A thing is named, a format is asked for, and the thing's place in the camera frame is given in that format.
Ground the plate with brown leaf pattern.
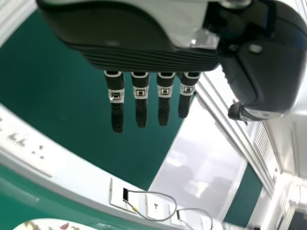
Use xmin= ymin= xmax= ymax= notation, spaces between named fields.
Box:
xmin=14 ymin=218 xmax=96 ymax=230

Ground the white perforated cable duct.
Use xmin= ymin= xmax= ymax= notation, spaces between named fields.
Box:
xmin=253 ymin=121 xmax=283 ymax=175

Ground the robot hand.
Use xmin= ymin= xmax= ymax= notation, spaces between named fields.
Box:
xmin=35 ymin=0 xmax=307 ymax=134

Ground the white aluminium bench rail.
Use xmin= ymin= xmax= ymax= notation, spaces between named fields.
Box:
xmin=194 ymin=71 xmax=280 ymax=199

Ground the white socket strip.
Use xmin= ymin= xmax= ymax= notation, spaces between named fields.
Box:
xmin=0 ymin=103 xmax=227 ymax=230

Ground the grey looped cable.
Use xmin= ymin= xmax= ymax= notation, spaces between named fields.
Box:
xmin=123 ymin=188 xmax=178 ymax=220
xmin=177 ymin=207 xmax=214 ymax=230

